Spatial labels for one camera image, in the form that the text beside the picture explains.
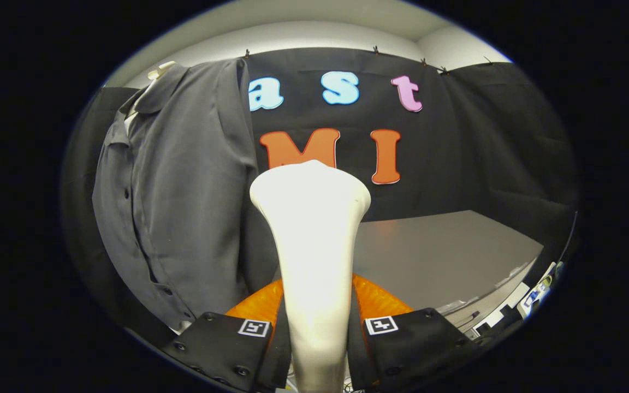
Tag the cream garment steamer head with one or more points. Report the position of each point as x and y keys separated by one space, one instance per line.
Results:
x=314 y=245

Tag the grey cabinet with dark top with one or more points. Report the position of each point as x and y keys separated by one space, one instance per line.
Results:
x=440 y=256

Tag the grey button shirt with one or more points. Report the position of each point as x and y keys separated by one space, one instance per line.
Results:
x=183 y=191

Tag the cream clothes hanger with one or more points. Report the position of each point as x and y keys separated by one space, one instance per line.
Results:
x=160 y=70

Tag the black backdrop cloth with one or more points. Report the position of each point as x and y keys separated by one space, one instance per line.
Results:
x=456 y=153

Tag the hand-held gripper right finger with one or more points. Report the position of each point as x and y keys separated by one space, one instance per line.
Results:
x=418 y=344

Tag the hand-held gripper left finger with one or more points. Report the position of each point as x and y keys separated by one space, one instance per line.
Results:
x=216 y=344

